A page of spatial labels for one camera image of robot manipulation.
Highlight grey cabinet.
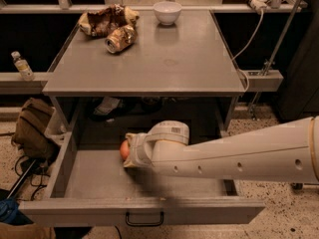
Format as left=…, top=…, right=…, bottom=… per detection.
left=42, top=9, right=247, bottom=147

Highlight small plastic bottle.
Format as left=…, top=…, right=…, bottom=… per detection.
left=11, top=51, right=35, bottom=81

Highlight crumpled brown chip bag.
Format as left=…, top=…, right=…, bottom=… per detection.
left=78, top=4, right=140, bottom=37

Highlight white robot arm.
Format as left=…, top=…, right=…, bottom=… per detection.
left=124, top=117, right=319, bottom=184

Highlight metal tripod pole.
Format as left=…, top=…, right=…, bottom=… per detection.
left=248, top=0, right=302, bottom=120

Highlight crushed soda can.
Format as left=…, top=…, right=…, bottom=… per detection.
left=105, top=25, right=138, bottom=54

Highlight white ceramic bowl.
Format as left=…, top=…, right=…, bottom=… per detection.
left=154, top=1, right=182, bottom=25

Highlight brown backpack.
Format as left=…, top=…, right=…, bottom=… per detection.
left=12, top=98, right=58, bottom=160

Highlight black wheeled stand base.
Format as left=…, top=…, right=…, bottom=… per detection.
left=291, top=183, right=303, bottom=190

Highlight black floor cables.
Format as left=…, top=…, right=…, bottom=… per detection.
left=0, top=154, right=51, bottom=202

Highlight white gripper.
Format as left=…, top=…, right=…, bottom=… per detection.
left=124, top=120, right=189, bottom=168

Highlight grey open top drawer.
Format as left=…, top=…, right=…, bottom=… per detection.
left=20, top=132, right=265, bottom=227

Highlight tan trousers leg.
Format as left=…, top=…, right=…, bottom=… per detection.
left=0, top=223, right=56, bottom=239

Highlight white cable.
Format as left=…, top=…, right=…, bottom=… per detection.
left=231, top=7, right=265, bottom=93

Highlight red apple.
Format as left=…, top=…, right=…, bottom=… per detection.
left=120, top=140, right=130, bottom=160

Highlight black drawer handle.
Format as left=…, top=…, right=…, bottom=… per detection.
left=126, top=212, right=164, bottom=227

